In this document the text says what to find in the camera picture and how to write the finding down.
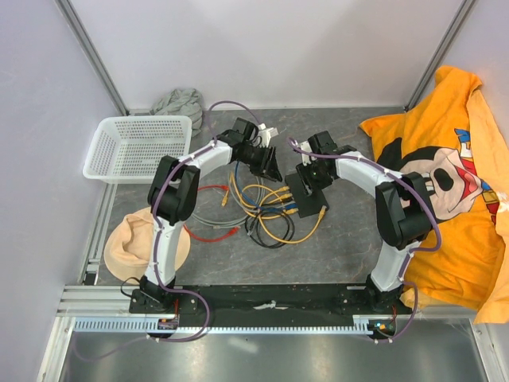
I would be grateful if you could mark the black network switch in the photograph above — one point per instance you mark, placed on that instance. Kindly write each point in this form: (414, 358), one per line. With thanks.
(309, 203)

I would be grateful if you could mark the right aluminium frame post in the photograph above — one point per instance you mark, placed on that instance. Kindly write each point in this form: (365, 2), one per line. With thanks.
(441, 51)

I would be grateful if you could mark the left aluminium frame post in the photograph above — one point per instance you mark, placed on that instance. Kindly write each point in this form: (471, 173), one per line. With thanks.
(82, 36)

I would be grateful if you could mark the aluminium frame post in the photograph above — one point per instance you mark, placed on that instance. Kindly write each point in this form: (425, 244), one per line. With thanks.
(441, 51)
(82, 36)

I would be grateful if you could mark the grey slotted cable duct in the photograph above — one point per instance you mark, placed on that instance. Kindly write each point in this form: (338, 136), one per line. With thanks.
(357, 325)

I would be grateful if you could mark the grey crumpled cloth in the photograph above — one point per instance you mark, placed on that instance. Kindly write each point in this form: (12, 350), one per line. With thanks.
(182, 101)

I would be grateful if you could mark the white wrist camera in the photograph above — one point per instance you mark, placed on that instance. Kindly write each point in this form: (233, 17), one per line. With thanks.
(265, 134)
(305, 150)

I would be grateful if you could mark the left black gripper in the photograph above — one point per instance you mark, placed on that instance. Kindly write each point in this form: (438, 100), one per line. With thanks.
(272, 169)

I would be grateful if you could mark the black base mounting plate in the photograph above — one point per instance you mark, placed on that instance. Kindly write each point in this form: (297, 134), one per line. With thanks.
(276, 304)

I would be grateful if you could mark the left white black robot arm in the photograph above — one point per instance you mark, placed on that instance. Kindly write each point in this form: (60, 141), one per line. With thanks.
(172, 198)

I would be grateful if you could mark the white perforated plastic basket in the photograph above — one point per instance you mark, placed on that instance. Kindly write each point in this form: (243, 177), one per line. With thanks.
(127, 150)

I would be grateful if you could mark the beige bucket hat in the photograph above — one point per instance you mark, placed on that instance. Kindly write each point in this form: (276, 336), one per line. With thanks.
(127, 252)

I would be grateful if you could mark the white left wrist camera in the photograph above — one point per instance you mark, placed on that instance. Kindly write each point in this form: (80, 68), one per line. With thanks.
(265, 134)

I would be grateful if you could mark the orange cartoon print shirt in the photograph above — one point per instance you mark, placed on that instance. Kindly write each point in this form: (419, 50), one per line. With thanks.
(452, 140)

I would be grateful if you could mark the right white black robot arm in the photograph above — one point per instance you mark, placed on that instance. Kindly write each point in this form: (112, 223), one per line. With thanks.
(404, 214)

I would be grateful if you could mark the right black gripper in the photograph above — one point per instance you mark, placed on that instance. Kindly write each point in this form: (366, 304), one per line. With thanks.
(304, 173)

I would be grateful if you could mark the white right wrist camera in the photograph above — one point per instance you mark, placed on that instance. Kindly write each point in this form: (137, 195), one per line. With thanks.
(305, 150)

